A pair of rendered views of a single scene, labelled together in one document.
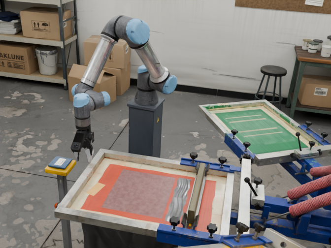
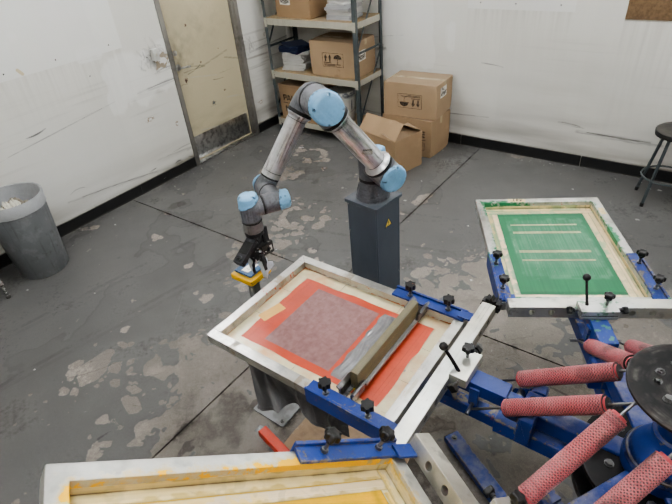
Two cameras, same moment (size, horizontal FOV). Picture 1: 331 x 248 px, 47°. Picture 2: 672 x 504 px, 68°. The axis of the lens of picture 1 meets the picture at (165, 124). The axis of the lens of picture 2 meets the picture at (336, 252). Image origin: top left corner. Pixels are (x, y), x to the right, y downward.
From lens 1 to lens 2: 73 cm
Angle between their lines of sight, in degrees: 25
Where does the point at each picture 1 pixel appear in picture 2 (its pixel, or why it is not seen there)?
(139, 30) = (325, 107)
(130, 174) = (323, 298)
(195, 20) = (554, 45)
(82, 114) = (247, 219)
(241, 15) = (635, 34)
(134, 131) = (355, 235)
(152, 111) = (374, 213)
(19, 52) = not seen: hidden behind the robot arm
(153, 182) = (346, 314)
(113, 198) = (285, 328)
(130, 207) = (298, 346)
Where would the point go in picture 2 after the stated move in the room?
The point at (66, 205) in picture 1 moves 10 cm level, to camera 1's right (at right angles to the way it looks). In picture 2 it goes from (222, 330) to (244, 336)
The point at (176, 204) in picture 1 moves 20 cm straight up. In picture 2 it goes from (356, 355) to (353, 313)
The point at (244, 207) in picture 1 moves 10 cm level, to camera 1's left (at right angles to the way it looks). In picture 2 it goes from (435, 384) to (404, 375)
